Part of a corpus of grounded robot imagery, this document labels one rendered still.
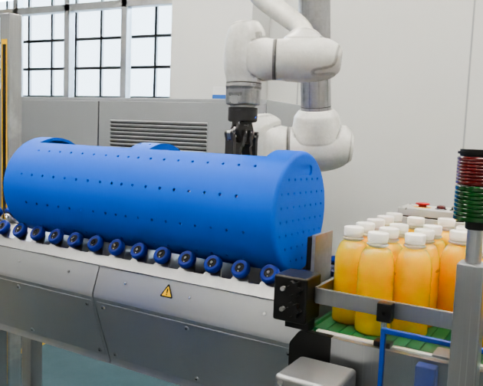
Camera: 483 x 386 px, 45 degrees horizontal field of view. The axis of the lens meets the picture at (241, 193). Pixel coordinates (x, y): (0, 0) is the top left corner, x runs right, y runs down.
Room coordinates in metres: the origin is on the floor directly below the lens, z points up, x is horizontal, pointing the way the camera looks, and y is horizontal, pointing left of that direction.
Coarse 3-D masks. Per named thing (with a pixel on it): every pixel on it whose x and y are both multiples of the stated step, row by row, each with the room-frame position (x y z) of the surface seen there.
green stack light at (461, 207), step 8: (456, 184) 0.83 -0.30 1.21; (456, 192) 0.81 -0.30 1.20; (464, 192) 0.80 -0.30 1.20; (472, 192) 0.79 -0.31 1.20; (480, 192) 0.79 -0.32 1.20; (456, 200) 0.81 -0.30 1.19; (464, 200) 0.80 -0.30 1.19; (472, 200) 0.79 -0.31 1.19; (480, 200) 0.79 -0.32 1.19; (456, 208) 0.81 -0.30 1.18; (464, 208) 0.80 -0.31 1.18; (472, 208) 0.79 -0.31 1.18; (480, 208) 0.78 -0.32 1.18; (456, 216) 0.81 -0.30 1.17; (464, 216) 0.80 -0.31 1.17; (472, 216) 0.79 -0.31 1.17; (480, 216) 0.78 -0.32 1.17
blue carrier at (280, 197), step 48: (48, 144) 1.67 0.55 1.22; (144, 144) 1.54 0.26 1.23; (48, 192) 1.57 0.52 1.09; (96, 192) 1.48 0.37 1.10; (144, 192) 1.40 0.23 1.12; (192, 192) 1.33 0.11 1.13; (240, 192) 1.27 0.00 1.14; (288, 192) 1.28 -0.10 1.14; (144, 240) 1.45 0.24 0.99; (192, 240) 1.35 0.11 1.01; (240, 240) 1.28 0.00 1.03; (288, 240) 1.29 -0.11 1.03
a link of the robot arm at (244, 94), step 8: (232, 88) 1.46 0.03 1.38; (240, 88) 1.45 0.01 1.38; (248, 88) 1.46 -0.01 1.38; (256, 88) 1.47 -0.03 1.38; (232, 96) 1.46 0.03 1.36; (240, 96) 1.45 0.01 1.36; (248, 96) 1.46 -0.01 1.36; (256, 96) 1.47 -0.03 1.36; (232, 104) 1.48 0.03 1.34; (240, 104) 1.47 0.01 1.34; (248, 104) 1.47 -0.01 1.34; (256, 104) 1.47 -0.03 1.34
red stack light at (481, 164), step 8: (464, 160) 0.80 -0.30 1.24; (472, 160) 0.79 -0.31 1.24; (480, 160) 0.79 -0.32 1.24; (456, 168) 0.82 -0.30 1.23; (464, 168) 0.80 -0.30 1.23; (472, 168) 0.79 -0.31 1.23; (480, 168) 0.79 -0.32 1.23; (456, 176) 0.82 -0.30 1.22; (464, 176) 0.80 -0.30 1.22; (472, 176) 0.79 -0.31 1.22; (480, 176) 0.79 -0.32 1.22; (464, 184) 0.80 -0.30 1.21; (472, 184) 0.79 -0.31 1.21; (480, 184) 0.79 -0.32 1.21
